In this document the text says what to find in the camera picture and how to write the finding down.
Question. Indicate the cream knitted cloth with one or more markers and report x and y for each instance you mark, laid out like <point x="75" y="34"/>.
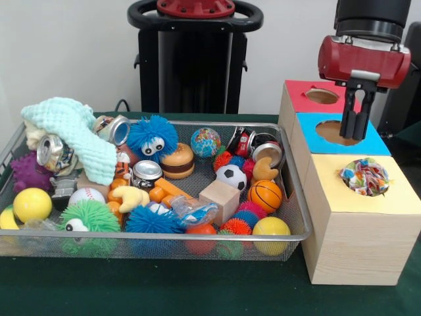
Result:
<point x="34" y="135"/>

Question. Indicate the small soccer ball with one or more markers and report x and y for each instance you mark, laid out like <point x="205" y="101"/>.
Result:
<point x="231" y="176"/>

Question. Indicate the blue spiky rubber ball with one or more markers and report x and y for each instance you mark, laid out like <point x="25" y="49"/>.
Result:
<point x="154" y="138"/>

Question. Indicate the mint green cloth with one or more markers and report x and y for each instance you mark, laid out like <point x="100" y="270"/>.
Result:
<point x="79" y="138"/>

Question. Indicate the small basketball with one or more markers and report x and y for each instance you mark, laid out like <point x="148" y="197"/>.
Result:
<point x="266" y="195"/>

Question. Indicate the orange ball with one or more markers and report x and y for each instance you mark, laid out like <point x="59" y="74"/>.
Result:
<point x="201" y="234"/>

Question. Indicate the toy hamburger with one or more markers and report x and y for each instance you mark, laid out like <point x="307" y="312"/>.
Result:
<point x="177" y="161"/>

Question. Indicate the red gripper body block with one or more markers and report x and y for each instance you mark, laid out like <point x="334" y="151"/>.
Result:
<point x="362" y="62"/>

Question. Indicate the multicolour patterned cloth toy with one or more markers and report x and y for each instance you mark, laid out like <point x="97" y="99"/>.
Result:
<point x="365" y="176"/>

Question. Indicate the globe print ball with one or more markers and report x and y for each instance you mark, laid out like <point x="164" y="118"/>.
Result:
<point x="206" y="142"/>

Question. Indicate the small baseball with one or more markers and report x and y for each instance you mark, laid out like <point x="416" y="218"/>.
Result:
<point x="87" y="196"/>

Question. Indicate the purple spiky toy with eyes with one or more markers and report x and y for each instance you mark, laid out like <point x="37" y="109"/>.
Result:
<point x="26" y="174"/>

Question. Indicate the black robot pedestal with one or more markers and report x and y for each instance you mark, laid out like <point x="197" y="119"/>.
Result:
<point x="194" y="66"/>

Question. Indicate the wooden box with three holes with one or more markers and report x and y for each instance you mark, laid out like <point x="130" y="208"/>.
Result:
<point x="358" y="237"/>

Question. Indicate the green fuzzy toy with eyes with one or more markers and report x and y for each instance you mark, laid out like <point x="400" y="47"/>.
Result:
<point x="92" y="217"/>

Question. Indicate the plain wooden block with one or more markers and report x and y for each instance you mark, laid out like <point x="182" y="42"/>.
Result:
<point x="220" y="201"/>

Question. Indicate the dark green table cloth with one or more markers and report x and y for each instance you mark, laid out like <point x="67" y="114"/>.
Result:
<point x="164" y="289"/>

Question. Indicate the shallow clear mesh bin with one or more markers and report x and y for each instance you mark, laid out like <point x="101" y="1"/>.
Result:
<point x="197" y="253"/>

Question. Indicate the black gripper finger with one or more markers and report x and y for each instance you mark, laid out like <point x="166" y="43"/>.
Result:
<point x="348" y="112"/>
<point x="366" y="115"/>

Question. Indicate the yellow ball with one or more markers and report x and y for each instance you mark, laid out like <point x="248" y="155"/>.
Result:
<point x="271" y="230"/>
<point x="31" y="205"/>

